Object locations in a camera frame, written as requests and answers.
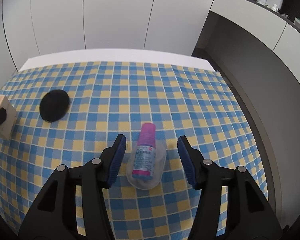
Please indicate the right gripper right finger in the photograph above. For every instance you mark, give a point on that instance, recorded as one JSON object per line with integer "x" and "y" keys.
{"x": 249, "y": 214}

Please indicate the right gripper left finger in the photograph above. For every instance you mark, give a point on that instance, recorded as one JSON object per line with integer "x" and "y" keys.
{"x": 52, "y": 215}

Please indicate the beige wooden block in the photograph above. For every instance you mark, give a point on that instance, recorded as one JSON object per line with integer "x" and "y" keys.
{"x": 7, "y": 117}

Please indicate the black round puff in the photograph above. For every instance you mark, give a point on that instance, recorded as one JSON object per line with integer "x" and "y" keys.
{"x": 54, "y": 105}

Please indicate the small bottle magenta cap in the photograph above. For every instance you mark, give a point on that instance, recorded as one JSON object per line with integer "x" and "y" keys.
{"x": 144, "y": 160}

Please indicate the clear round plastic jar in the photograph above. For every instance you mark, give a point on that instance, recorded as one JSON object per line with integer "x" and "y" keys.
{"x": 158, "y": 169}

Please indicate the blue yellow checkered tablecloth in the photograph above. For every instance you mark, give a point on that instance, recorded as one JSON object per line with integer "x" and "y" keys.
{"x": 111, "y": 98}

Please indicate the white table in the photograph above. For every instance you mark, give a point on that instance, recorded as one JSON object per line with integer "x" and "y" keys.
{"x": 116, "y": 55}

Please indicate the white counter shelf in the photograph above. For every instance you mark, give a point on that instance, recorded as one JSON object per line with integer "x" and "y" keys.
{"x": 281, "y": 37}

